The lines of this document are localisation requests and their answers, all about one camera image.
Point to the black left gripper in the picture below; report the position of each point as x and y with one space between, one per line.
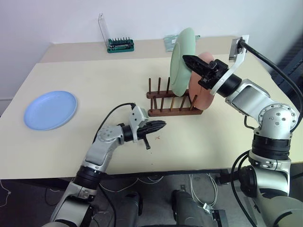
144 131

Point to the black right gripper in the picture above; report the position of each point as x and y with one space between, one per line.
213 74

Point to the green plate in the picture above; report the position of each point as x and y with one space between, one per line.
180 54

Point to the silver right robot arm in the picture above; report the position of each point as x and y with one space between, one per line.
274 118

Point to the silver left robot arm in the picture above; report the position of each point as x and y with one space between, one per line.
101 146

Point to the wooden dish rack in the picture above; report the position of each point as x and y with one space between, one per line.
175 112

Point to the pink plate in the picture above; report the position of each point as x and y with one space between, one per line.
198 94

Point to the green screwdriver bit set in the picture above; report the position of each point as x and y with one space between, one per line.
120 45

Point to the dark rounded shape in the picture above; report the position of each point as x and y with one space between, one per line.
130 208
187 208

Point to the black mesh chair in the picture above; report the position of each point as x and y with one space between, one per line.
292 63

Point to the clear plastic case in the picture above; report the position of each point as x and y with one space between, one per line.
103 28

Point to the blue plate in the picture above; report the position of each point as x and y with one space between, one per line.
50 110

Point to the black box on floor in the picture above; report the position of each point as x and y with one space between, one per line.
219 218

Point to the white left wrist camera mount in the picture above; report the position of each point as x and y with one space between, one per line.
137 117

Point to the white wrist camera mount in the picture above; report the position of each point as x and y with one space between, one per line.
137 117
239 58

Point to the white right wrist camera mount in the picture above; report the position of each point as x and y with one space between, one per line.
239 58

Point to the black table frame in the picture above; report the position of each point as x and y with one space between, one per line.
165 173

